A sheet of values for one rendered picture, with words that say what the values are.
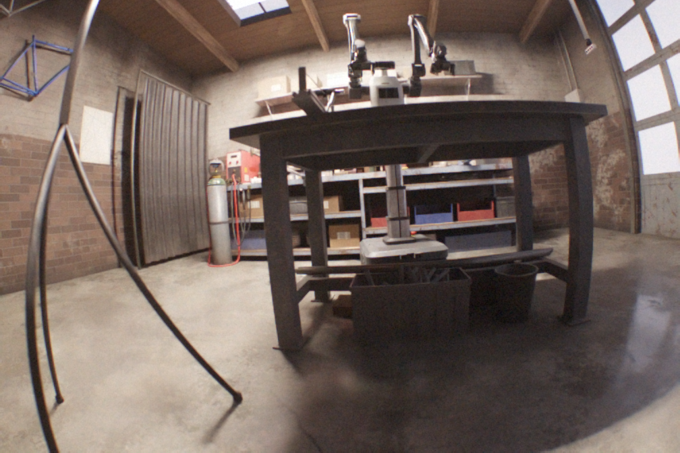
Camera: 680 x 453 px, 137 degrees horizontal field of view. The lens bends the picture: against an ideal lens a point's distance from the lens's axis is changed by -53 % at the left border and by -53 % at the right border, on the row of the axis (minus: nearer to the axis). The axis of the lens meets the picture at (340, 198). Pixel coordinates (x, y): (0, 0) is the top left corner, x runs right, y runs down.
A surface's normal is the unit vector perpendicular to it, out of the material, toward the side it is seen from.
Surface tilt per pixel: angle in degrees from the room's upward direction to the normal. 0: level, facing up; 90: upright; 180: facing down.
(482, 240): 90
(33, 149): 90
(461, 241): 90
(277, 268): 90
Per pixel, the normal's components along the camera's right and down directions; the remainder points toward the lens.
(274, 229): -0.18, 0.00
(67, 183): 0.98, -0.07
